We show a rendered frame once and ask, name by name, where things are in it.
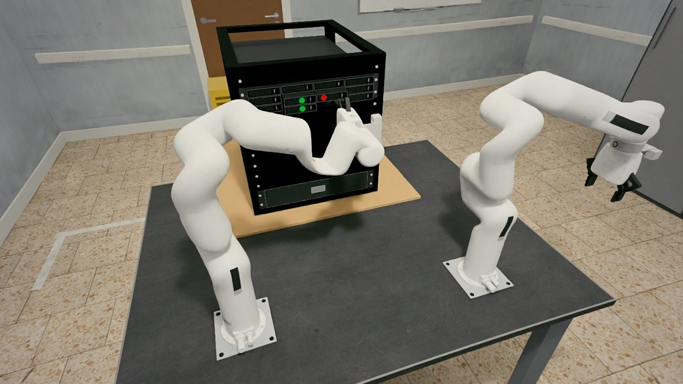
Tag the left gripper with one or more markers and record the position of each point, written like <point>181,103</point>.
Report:
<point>347,114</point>

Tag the tan wooden board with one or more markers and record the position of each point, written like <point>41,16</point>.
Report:
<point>234,197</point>

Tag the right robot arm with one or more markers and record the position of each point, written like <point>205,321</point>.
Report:
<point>487,177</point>

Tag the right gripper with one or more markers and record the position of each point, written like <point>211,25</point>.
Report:
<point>616,167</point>

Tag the black server rack frame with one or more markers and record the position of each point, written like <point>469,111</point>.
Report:
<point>278,181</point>

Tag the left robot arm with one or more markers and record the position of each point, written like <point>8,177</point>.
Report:
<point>206,163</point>

